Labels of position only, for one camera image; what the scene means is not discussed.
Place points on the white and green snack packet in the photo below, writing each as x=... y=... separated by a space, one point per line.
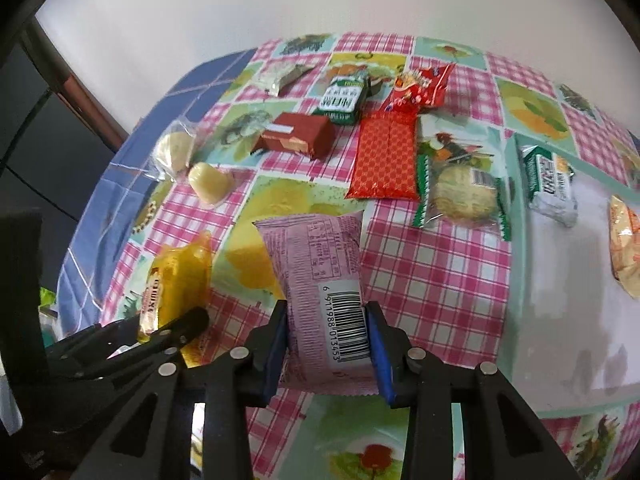
x=547 y=185

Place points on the brown wooden rail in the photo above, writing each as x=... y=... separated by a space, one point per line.
x=75 y=85

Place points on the brown chocolate box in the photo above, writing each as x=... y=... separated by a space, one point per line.
x=300 y=135

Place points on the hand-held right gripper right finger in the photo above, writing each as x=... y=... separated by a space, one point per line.
x=381 y=360

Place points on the clear green-edged cookie packet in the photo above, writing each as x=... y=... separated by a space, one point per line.
x=460 y=192

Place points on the clear-wrapped pale cake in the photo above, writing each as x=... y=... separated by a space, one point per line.
x=175 y=150

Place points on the pale yellow cake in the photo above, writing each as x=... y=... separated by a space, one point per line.
x=210 y=185

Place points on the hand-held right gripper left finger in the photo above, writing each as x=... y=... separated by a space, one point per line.
x=272 y=355

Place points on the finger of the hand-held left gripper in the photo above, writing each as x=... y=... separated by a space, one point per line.
x=187 y=324
x=100 y=335

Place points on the white box with teal rim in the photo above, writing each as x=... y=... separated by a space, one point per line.
x=565 y=310

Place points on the red patterned snack packet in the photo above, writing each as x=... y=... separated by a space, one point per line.
x=385 y=160

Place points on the blue cloth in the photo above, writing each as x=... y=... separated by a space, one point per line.
x=125 y=175

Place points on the green and white snack pack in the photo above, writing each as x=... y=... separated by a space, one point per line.
x=342 y=100

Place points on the red snack bag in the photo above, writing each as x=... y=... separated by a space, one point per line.
x=420 y=85

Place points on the orange roll cake packet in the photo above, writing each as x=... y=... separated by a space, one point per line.
x=627 y=245

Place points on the pink snack packet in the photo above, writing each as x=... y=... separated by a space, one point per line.
x=320 y=270

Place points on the yellow snack packet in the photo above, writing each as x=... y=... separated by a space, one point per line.
x=175 y=280

